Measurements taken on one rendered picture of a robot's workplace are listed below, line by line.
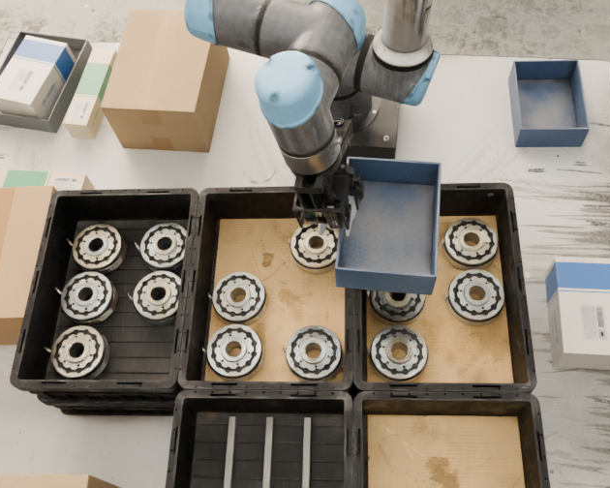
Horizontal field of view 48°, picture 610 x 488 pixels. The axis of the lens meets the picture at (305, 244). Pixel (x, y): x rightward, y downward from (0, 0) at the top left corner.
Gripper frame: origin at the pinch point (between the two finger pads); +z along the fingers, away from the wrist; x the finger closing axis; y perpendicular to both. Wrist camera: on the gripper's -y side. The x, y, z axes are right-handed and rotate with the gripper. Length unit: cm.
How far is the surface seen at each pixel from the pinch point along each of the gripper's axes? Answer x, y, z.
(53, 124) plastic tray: -84, -38, 27
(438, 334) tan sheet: 13.6, 7.4, 31.0
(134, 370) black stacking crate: -41, 22, 23
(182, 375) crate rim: -27.4, 24.0, 14.9
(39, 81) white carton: -87, -46, 20
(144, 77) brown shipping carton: -56, -44, 18
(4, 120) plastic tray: -98, -38, 26
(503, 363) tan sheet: 25.5, 11.3, 32.8
